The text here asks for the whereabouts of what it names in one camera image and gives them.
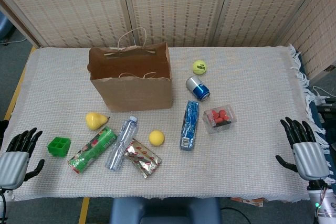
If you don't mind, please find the orange packet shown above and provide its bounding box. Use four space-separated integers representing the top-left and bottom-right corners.
230 197 264 208

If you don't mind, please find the yellow tennis ball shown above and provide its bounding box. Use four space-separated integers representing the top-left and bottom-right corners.
192 60 208 76

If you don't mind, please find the white power strip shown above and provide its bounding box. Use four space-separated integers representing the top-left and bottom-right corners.
313 94 332 105

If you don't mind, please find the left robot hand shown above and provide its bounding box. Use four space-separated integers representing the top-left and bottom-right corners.
0 127 45 190

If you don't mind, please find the gold foil snack packet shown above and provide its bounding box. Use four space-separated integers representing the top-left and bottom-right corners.
123 138 162 179

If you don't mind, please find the black box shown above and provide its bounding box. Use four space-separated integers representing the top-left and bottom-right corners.
316 104 336 127

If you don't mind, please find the bamboo folding screen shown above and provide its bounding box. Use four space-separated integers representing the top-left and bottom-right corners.
0 0 336 80

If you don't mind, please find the black floor cable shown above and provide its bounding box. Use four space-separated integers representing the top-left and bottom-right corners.
220 207 250 224

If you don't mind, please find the white woven tablecloth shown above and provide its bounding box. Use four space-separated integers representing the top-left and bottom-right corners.
0 43 331 203

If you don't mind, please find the blue chair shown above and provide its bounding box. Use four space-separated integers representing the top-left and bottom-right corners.
109 196 221 224

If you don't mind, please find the clear box with red pieces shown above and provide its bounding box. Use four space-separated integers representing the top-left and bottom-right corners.
203 104 237 135

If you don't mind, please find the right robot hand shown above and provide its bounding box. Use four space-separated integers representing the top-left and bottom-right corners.
275 116 331 182

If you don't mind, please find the brown paper bag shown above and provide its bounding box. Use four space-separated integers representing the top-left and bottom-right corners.
88 27 174 113

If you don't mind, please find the blue silver drink can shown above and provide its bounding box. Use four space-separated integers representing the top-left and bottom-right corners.
185 76 211 102

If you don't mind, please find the blue rectangular box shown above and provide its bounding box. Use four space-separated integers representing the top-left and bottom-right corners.
179 100 200 152

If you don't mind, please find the transparent water bottle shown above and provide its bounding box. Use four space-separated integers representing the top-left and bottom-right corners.
105 115 139 171

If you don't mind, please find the yellow pear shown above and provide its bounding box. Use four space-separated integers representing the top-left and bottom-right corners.
85 112 110 131

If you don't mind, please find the blue round object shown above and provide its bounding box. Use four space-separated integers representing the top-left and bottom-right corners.
0 11 14 42

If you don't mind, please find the yellow foam ball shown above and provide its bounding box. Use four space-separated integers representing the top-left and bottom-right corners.
149 130 165 146

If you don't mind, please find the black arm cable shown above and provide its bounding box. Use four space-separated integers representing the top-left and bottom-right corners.
1 194 8 224

